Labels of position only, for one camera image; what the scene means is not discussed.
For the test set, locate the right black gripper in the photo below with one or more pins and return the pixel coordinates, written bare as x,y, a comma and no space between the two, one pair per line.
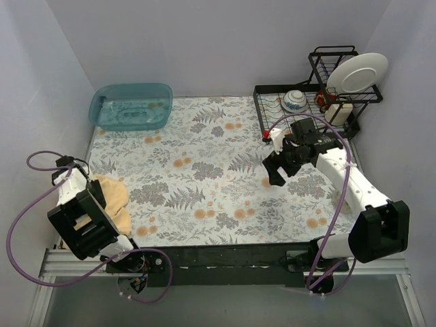
277,163

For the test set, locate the pale yellow t shirt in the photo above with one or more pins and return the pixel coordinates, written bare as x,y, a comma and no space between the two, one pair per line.
117,197

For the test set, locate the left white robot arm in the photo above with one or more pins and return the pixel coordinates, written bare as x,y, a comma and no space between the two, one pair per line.
91,214

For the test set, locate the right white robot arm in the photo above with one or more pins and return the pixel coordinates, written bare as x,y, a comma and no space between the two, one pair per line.
382,225

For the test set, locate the green cup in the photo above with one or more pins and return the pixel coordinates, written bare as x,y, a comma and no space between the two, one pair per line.
342,204

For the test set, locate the blue patterned white bowl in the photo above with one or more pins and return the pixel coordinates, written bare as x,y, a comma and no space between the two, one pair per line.
294,101

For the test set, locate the floral table mat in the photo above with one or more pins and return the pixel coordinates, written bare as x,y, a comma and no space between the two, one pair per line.
200,180

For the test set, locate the cream ceramic cup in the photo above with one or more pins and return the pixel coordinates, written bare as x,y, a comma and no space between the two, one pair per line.
337,114

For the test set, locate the red mug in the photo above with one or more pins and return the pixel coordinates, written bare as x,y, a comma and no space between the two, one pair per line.
324,98

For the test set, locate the white ceramic plate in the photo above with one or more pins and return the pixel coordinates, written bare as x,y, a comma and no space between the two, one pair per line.
358,73

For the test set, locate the black base bar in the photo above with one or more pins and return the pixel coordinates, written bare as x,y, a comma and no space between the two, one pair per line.
257,264

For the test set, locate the teal plastic basin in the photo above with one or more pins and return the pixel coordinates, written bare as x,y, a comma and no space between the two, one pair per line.
131,107

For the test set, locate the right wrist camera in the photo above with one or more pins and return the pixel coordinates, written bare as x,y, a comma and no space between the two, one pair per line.
276,136

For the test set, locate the black wire dish rack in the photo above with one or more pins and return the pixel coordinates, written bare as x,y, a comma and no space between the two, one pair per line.
323,61

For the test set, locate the aluminium frame rail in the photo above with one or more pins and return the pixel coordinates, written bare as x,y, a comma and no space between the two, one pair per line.
60,262

